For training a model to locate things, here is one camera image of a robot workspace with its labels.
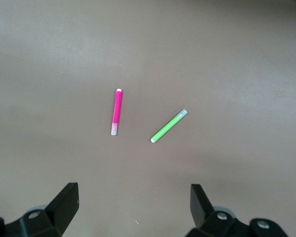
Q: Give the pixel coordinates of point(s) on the green highlighter pen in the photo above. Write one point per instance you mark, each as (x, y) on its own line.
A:
(167, 126)

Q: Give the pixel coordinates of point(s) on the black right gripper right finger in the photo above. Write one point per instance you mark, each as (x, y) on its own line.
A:
(202, 212)

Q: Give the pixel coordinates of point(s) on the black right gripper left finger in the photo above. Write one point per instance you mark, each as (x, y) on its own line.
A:
(59, 212)

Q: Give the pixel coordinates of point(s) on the pink highlighter pen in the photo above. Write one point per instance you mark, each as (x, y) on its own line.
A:
(117, 108)

